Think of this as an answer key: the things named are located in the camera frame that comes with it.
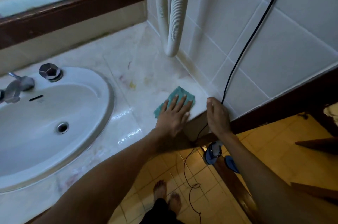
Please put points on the person's left hand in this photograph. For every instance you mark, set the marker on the person's left hand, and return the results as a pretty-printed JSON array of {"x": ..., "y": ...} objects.
[{"x": 171, "y": 120}]

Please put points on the person's left thumb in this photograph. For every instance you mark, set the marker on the person's left thumb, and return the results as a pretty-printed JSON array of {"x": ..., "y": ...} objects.
[{"x": 186, "y": 117}]

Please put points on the black trousers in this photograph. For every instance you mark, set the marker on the black trousers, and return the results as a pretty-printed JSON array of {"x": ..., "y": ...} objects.
[{"x": 158, "y": 214}]

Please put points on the dark wooden furniture leg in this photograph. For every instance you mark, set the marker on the dark wooden furniture leg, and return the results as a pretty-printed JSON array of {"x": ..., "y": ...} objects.
[{"x": 319, "y": 145}]

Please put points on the white crumpled cloth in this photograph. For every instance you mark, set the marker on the white crumpled cloth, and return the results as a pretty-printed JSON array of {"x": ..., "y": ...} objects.
[{"x": 331, "y": 113}]

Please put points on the person's left foot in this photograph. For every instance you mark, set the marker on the person's left foot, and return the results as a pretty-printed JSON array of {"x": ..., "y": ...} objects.
[{"x": 160, "y": 190}]

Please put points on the person's right forearm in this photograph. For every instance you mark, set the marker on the person's right forearm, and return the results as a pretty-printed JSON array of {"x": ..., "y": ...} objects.
[{"x": 269, "y": 181}]

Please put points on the teal cleaning cloth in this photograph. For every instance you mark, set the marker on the teal cleaning cloth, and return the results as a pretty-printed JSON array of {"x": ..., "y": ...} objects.
[{"x": 177, "y": 92}]

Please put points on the person's left little finger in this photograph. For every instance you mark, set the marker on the person's left little finger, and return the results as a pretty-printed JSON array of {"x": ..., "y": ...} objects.
[{"x": 166, "y": 105}]

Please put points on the dark wooden wall trim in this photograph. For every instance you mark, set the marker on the dark wooden wall trim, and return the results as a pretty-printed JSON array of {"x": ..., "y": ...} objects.
[{"x": 290, "y": 105}]

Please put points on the person's left forearm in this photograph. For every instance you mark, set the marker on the person's left forearm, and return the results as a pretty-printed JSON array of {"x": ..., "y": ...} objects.
[{"x": 113, "y": 176}]

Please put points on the wooden framed mirror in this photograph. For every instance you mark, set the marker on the wooden framed mirror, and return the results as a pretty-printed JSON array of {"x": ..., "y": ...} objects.
[{"x": 63, "y": 7}]

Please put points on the white oval sink basin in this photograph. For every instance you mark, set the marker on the white oval sink basin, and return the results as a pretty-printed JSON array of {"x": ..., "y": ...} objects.
[{"x": 39, "y": 131}]

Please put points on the person's right hand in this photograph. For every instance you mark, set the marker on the person's right hand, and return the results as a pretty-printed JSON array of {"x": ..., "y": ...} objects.
[{"x": 218, "y": 119}]

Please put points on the person's right thumb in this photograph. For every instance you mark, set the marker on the person's right thumb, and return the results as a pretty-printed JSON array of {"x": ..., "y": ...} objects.
[{"x": 209, "y": 105}]

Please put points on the person's left middle finger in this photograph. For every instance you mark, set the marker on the person's left middle finger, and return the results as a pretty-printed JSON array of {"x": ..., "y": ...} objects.
[{"x": 182, "y": 102}]

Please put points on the person's foot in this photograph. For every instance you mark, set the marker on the person's foot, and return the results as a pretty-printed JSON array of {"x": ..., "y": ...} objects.
[
  {"x": 160, "y": 190},
  {"x": 174, "y": 202}
]

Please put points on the chrome sink drain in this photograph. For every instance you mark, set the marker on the chrome sink drain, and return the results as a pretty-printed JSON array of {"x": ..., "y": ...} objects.
[{"x": 62, "y": 127}]

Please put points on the person's right foot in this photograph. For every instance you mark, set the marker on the person's right foot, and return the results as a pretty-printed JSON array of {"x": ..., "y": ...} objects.
[{"x": 174, "y": 202}]

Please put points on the blue and white appliance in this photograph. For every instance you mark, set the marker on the blue and white appliance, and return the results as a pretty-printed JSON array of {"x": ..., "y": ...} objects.
[{"x": 211, "y": 153}]

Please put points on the chrome faucet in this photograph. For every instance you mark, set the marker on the chrome faucet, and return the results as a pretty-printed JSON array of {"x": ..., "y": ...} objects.
[{"x": 15, "y": 87}]

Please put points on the chrome faceted tap knob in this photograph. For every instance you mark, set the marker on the chrome faceted tap knob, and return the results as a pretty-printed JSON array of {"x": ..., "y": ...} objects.
[{"x": 50, "y": 71}]

